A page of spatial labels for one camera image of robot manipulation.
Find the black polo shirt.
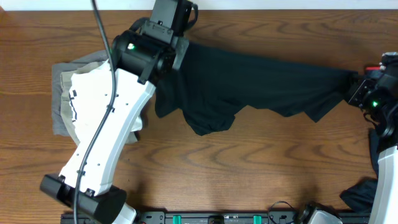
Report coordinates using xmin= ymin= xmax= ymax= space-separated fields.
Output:
xmin=155 ymin=42 xmax=357 ymax=136

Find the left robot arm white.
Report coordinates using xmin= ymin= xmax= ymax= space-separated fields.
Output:
xmin=40 ymin=30 xmax=189 ymax=223

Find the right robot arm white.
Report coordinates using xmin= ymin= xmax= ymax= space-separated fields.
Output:
xmin=348 ymin=75 xmax=397 ymax=224

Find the dark clothes pile right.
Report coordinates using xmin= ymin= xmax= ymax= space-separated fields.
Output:
xmin=340 ymin=129 xmax=379 ymax=213

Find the white folded shirt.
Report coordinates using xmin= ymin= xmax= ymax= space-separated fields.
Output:
xmin=68 ymin=60 xmax=144 ymax=142

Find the beige folded shirt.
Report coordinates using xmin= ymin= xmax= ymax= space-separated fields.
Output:
xmin=60 ymin=61 xmax=139 ymax=147

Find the grey folded shirt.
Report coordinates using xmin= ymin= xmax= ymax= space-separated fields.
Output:
xmin=51 ymin=50 xmax=108 ymax=140

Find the black looped base cable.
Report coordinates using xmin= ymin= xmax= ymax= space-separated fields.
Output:
xmin=267 ymin=200 xmax=296 ymax=224

